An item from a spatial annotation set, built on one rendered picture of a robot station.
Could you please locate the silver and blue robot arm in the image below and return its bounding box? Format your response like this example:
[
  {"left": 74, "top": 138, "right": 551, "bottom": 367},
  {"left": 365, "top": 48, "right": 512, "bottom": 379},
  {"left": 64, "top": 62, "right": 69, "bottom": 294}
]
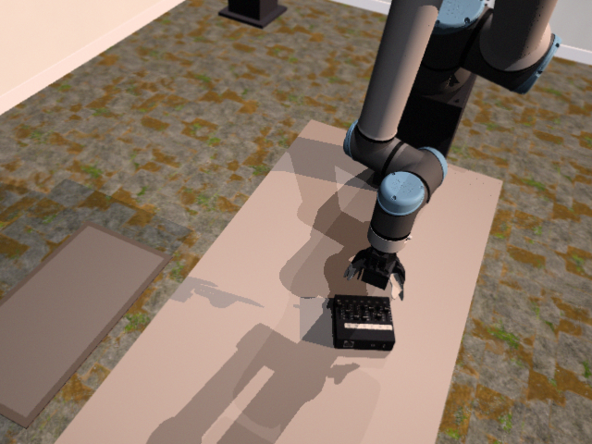
[{"left": 343, "top": 0, "right": 561, "bottom": 253}]

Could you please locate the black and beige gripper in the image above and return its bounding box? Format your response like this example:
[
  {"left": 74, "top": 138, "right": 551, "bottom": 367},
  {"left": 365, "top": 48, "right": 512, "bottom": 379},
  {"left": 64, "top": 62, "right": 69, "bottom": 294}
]
[{"left": 343, "top": 245, "right": 405, "bottom": 301}]

